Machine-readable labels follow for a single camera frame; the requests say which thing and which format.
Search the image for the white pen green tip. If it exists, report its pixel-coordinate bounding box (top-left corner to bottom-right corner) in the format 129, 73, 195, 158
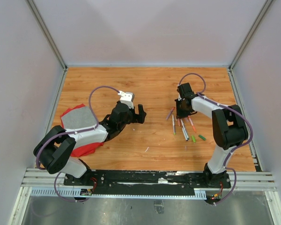
172, 114, 176, 135

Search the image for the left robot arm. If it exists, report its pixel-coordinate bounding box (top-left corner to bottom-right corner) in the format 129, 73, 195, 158
33, 101, 147, 186

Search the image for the grey slotted cable duct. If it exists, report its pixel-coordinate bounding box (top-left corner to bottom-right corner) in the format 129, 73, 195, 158
30, 188, 207, 200

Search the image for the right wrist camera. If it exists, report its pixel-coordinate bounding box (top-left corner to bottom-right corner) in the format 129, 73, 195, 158
177, 82, 196, 99

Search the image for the red cloth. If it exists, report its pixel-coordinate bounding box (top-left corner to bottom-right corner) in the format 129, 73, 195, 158
60, 104, 104, 158

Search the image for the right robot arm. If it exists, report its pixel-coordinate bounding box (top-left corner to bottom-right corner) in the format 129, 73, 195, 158
175, 94, 249, 188

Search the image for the white blue pen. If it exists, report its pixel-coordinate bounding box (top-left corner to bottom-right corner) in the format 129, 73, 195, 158
182, 127, 189, 141
180, 119, 189, 137

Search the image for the grey felt cloth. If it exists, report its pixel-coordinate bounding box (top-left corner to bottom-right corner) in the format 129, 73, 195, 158
61, 106, 96, 129

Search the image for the purple pen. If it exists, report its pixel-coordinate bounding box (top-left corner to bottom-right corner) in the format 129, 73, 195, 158
166, 107, 175, 120

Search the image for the orange highlighter pen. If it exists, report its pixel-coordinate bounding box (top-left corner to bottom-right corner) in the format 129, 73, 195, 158
188, 116, 197, 133

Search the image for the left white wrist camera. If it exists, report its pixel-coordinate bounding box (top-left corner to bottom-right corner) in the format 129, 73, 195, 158
118, 90, 134, 109

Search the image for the light green pen cap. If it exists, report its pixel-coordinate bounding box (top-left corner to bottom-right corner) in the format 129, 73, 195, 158
191, 135, 196, 143

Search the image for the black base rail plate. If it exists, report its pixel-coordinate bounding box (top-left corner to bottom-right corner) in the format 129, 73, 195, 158
64, 170, 224, 196

